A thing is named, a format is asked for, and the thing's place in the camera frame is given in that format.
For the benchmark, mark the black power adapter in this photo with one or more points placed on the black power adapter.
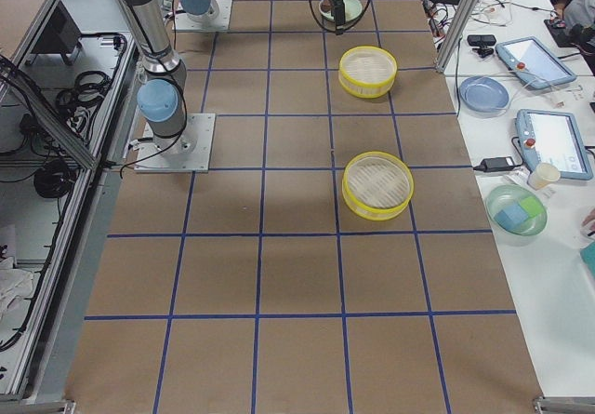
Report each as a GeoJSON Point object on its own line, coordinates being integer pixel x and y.
{"type": "Point", "coordinates": [497, 164]}

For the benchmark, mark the aluminium frame post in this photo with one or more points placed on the aluminium frame post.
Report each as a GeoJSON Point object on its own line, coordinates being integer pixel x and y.
{"type": "Point", "coordinates": [454, 33]}

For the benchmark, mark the paper cup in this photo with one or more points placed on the paper cup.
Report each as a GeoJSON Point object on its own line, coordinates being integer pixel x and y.
{"type": "Point", "coordinates": [544, 174]}

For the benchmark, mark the near teach pendant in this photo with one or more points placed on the near teach pendant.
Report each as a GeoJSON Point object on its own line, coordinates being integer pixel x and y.
{"type": "Point", "coordinates": [553, 138]}

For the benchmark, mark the green bowl with sponges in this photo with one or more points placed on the green bowl with sponges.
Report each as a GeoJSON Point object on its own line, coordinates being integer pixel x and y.
{"type": "Point", "coordinates": [517, 215]}

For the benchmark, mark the teach pendant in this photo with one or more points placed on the teach pendant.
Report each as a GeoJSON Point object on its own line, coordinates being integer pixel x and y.
{"type": "Point", "coordinates": [533, 63]}
{"type": "Point", "coordinates": [553, 138]}

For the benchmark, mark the black webcam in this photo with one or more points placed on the black webcam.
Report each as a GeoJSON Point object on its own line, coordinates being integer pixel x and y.
{"type": "Point", "coordinates": [482, 44]}

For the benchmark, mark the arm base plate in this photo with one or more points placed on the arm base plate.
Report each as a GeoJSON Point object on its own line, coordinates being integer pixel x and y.
{"type": "Point", "coordinates": [191, 152]}
{"type": "Point", "coordinates": [213, 23]}

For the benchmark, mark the far teach pendant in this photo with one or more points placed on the far teach pendant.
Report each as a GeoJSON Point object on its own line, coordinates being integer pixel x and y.
{"type": "Point", "coordinates": [533, 63]}

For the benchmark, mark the blue plate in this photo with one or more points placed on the blue plate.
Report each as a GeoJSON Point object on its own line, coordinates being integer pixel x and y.
{"type": "Point", "coordinates": [484, 95]}

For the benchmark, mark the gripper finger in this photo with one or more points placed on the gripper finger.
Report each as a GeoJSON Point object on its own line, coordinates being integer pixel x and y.
{"type": "Point", "coordinates": [338, 12]}

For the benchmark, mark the yellow rimmed steamer basket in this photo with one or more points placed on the yellow rimmed steamer basket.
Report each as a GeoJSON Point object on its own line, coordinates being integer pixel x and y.
{"type": "Point", "coordinates": [377, 186]}
{"type": "Point", "coordinates": [367, 72]}

